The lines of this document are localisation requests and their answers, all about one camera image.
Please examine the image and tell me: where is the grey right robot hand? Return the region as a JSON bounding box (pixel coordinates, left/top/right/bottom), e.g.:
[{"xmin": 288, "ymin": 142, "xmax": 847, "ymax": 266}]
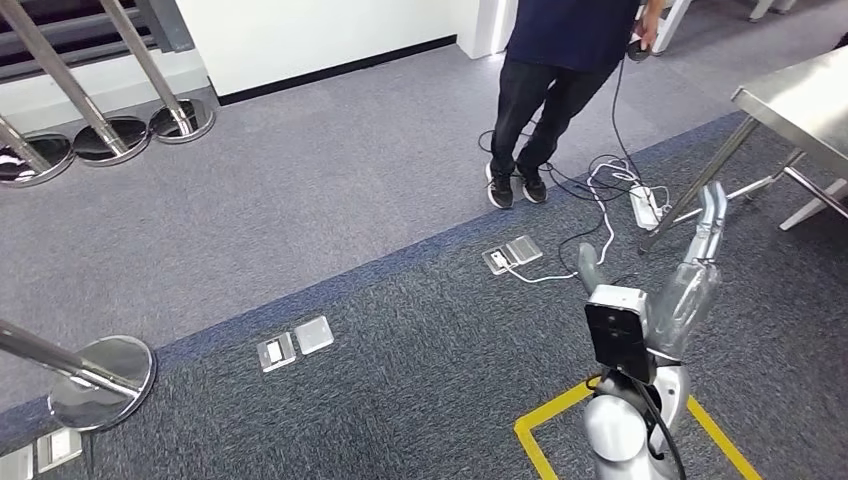
[{"xmin": 577, "ymin": 182, "xmax": 729, "ymax": 364}]

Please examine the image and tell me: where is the stainless steel workbench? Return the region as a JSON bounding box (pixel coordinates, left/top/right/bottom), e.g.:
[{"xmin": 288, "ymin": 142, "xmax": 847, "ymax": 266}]
[{"xmin": 637, "ymin": 46, "xmax": 848, "ymax": 256}]

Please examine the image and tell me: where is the white power strip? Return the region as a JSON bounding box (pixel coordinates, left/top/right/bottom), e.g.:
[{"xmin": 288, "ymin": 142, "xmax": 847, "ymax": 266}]
[{"xmin": 629, "ymin": 185, "xmax": 664, "ymax": 232}]

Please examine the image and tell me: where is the open floor socket lid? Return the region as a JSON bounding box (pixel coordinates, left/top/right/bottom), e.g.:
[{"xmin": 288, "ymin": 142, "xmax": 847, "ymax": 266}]
[{"xmin": 506, "ymin": 235, "xmax": 543, "ymax": 266}]

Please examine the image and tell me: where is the metal floor socket box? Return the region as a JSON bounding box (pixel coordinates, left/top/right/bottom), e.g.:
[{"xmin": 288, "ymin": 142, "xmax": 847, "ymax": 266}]
[{"xmin": 482, "ymin": 246, "xmax": 513, "ymax": 276}]

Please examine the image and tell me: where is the person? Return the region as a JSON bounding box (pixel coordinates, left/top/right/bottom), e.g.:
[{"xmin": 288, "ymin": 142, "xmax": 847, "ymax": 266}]
[{"xmin": 485, "ymin": 0, "xmax": 667, "ymax": 211}]

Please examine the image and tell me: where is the metal floor socket plate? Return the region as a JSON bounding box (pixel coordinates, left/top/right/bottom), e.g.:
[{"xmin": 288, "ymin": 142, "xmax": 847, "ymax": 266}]
[
  {"xmin": 0, "ymin": 445, "xmax": 34, "ymax": 480},
  {"xmin": 256, "ymin": 332, "xmax": 297, "ymax": 374},
  {"xmin": 36, "ymin": 427, "xmax": 84, "ymax": 475},
  {"xmin": 293, "ymin": 315, "xmax": 335, "ymax": 356}
]

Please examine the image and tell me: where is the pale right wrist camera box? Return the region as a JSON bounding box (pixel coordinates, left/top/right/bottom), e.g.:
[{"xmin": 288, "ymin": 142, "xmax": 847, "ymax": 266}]
[{"xmin": 584, "ymin": 284, "xmax": 651, "ymax": 318}]

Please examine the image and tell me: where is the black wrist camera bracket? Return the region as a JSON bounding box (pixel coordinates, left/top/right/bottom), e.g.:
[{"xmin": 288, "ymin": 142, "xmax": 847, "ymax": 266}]
[{"xmin": 584, "ymin": 301, "xmax": 658, "ymax": 387}]

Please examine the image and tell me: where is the white floor cable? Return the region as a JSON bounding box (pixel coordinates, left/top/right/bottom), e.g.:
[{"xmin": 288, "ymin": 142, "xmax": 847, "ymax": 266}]
[{"xmin": 500, "ymin": 158, "xmax": 670, "ymax": 285}]

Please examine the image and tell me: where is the black floor cable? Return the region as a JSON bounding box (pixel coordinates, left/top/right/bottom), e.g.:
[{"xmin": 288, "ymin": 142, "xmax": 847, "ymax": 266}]
[{"xmin": 478, "ymin": 56, "xmax": 670, "ymax": 280}]

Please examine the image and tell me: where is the white table frame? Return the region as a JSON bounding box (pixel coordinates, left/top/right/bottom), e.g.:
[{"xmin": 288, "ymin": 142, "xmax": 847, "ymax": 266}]
[{"xmin": 635, "ymin": 0, "xmax": 796, "ymax": 56}]

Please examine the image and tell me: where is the chrome stanchion post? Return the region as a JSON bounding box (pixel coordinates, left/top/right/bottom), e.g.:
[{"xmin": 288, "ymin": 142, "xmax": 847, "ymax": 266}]
[
  {"xmin": 0, "ymin": 0, "xmax": 152, "ymax": 167},
  {"xmin": 99, "ymin": 0, "xmax": 217, "ymax": 145},
  {"xmin": 0, "ymin": 112, "xmax": 75, "ymax": 189},
  {"xmin": 0, "ymin": 319, "xmax": 158, "ymax": 433}
]

